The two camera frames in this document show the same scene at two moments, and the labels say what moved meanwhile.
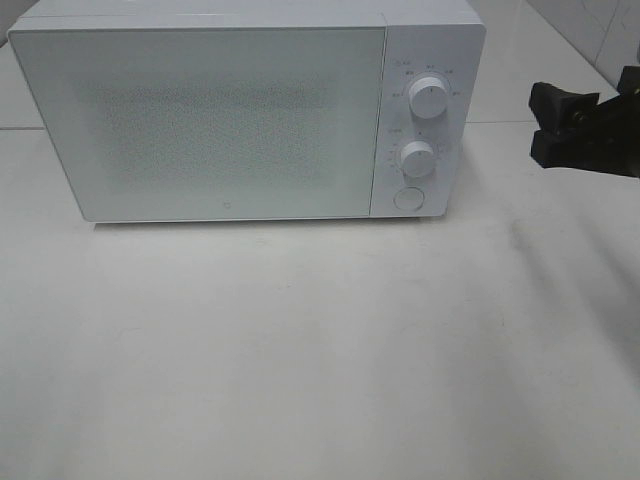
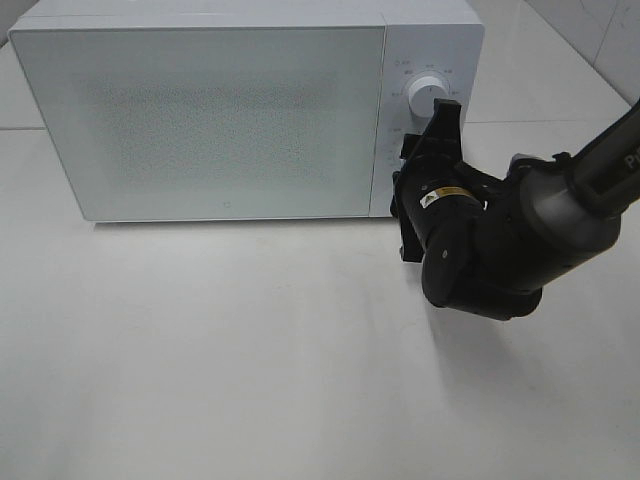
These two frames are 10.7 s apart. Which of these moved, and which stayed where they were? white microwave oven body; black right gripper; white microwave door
Moved: black right gripper
Stayed: white microwave door; white microwave oven body
